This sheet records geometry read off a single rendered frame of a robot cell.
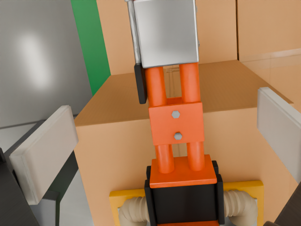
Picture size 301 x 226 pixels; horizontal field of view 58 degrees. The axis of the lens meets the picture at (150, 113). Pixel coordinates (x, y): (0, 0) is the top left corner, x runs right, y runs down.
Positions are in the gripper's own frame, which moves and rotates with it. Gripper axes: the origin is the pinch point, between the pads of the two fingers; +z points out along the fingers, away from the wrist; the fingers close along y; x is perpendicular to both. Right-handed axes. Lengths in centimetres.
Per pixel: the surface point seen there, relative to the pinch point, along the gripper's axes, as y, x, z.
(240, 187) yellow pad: 11.3, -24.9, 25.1
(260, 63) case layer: 28, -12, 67
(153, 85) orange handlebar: -1.4, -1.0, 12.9
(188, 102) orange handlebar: 2.5, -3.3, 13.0
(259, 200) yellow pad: 14.8, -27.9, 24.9
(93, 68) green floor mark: -40, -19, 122
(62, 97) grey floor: -60, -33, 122
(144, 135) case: -5.1, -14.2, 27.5
